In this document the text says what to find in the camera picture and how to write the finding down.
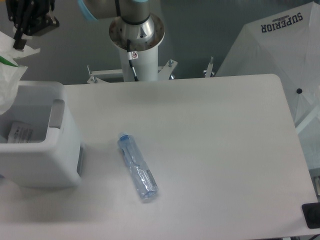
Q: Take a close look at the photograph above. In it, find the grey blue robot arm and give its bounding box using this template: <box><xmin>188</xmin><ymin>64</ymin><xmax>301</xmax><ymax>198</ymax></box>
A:
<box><xmin>5</xmin><ymin>0</ymin><xmax>150</xmax><ymax>51</ymax></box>

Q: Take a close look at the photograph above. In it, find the white printed paper trash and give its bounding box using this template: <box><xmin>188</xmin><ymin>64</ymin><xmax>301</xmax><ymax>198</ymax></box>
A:
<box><xmin>7</xmin><ymin>121</ymin><xmax>34</xmax><ymax>144</ymax></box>

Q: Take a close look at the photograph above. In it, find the crushed clear plastic bottle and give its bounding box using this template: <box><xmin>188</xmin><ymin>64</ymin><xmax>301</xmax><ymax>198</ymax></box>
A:
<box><xmin>117</xmin><ymin>132</ymin><xmax>159</xmax><ymax>200</ymax></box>

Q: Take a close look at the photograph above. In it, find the white metal base bracket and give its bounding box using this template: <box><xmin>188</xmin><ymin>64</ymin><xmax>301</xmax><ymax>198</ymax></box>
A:
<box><xmin>86</xmin><ymin>56</ymin><xmax>216</xmax><ymax>85</ymax></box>

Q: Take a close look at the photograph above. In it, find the white plastic trash can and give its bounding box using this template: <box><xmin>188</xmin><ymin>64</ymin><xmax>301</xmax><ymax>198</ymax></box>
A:
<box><xmin>0</xmin><ymin>81</ymin><xmax>83</xmax><ymax>188</ymax></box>

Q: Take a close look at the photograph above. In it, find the white umbrella with lettering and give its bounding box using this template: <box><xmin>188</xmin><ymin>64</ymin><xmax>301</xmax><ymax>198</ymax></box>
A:
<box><xmin>214</xmin><ymin>2</ymin><xmax>320</xmax><ymax>173</ymax></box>

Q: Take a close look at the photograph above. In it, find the clear plastic bag green stripe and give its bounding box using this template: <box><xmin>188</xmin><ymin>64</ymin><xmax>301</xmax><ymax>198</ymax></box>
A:
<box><xmin>0</xmin><ymin>32</ymin><xmax>41</xmax><ymax>114</ymax></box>

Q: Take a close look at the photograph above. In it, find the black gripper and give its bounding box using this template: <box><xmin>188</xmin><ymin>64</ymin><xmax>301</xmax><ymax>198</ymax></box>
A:
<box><xmin>4</xmin><ymin>0</ymin><xmax>60</xmax><ymax>50</ymax></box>

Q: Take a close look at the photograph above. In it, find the black device at table edge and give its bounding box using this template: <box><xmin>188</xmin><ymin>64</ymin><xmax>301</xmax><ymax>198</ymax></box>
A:
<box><xmin>301</xmin><ymin>202</ymin><xmax>320</xmax><ymax>229</ymax></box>

